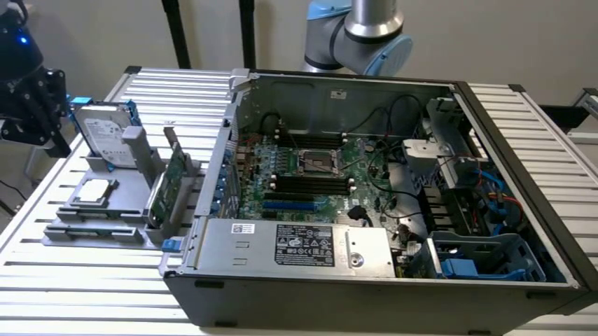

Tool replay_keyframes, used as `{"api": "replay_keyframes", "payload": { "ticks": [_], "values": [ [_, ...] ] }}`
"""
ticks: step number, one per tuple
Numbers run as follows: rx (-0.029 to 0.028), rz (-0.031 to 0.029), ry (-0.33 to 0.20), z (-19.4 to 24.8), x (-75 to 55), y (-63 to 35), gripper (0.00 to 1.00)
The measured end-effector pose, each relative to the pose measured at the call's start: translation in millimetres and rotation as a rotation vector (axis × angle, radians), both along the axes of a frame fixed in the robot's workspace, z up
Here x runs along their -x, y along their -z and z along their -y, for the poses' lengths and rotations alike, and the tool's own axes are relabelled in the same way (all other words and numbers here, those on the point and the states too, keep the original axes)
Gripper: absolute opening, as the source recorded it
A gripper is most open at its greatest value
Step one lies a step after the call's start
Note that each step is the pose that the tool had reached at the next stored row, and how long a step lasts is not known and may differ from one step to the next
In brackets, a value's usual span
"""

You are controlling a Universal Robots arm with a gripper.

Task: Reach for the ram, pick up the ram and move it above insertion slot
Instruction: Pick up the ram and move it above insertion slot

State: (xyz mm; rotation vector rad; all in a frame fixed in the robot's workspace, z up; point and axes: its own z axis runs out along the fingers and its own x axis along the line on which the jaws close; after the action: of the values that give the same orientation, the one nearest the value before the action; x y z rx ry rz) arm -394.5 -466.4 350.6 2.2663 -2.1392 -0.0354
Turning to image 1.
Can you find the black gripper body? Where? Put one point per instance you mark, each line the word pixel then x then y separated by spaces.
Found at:
pixel 19 52

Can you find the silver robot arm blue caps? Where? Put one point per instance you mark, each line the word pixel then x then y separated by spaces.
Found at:
pixel 356 35

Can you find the green RAM stick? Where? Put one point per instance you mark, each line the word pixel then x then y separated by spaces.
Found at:
pixel 89 232

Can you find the blue expansion slot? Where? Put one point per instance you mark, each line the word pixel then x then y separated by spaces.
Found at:
pixel 288 205

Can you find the black RAM slot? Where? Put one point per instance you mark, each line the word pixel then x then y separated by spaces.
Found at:
pixel 310 145
pixel 310 182
pixel 310 137
pixel 310 133
pixel 310 186
pixel 310 190
pixel 310 178
pixel 310 141

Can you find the hard disk in blue carrier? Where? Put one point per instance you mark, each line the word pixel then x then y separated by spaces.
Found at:
pixel 105 129

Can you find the silver CPU chip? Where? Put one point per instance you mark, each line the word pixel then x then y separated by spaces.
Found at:
pixel 96 190

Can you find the grey parts rack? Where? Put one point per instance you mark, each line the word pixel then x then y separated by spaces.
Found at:
pixel 124 199

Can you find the green graphics card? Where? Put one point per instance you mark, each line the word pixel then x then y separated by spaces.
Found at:
pixel 169 189

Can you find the blue case latch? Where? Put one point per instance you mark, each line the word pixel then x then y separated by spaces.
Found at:
pixel 170 245

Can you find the grey power supply unit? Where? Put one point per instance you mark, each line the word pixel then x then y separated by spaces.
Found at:
pixel 262 252

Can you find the metal CPU socket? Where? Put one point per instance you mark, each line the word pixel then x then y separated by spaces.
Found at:
pixel 318 161

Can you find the green motherboard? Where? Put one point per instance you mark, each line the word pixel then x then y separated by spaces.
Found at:
pixel 375 175

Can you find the open black PC case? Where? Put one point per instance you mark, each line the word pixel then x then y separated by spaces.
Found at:
pixel 328 301

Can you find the grey metal drive cage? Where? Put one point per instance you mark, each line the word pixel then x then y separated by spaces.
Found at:
pixel 444 147

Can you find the black fan shroud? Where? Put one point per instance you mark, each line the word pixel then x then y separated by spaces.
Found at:
pixel 441 210

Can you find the blue plastic disk bay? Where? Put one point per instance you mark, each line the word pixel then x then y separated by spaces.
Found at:
pixel 487 245

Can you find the black upright post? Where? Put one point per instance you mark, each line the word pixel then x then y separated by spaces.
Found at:
pixel 248 35
pixel 180 35

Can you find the aluminium rail frame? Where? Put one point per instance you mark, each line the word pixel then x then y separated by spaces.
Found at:
pixel 587 105

